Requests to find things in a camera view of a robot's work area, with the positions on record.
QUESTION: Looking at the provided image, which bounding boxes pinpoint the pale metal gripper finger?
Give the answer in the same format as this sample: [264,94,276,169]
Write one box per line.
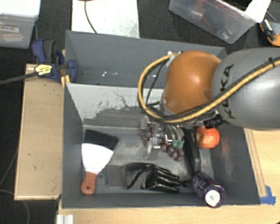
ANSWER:
[151,144,162,161]
[144,138,156,161]

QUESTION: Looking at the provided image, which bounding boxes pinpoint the purple toy grapes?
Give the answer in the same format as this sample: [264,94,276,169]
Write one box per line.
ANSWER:
[139,123,187,163]

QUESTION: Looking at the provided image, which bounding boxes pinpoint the black glove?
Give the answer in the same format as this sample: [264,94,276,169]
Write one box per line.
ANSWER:
[123,161,184,194]

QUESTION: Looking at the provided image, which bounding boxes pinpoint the black curved long tool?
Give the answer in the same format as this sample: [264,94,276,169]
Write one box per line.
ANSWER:
[180,127,204,177]

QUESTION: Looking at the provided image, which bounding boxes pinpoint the red apple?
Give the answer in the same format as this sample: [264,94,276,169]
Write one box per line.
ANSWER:
[194,125,222,150]

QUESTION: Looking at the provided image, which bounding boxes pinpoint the black flat block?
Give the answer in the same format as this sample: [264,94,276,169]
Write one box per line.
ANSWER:
[83,129,120,153]

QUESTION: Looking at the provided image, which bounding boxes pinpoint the purple bottle with white cap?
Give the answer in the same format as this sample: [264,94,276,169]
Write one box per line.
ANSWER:
[189,171,228,209]

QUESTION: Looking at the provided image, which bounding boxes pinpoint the grey metal bin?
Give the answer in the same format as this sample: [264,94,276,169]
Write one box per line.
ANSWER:
[56,29,270,219]

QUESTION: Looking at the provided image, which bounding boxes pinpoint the black cylinder on white bracket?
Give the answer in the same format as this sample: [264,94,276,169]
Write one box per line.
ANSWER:
[202,115,225,131]

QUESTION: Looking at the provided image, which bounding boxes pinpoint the white scraper with red-brown handle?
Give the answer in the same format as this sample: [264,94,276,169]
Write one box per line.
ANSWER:
[79,143,115,197]

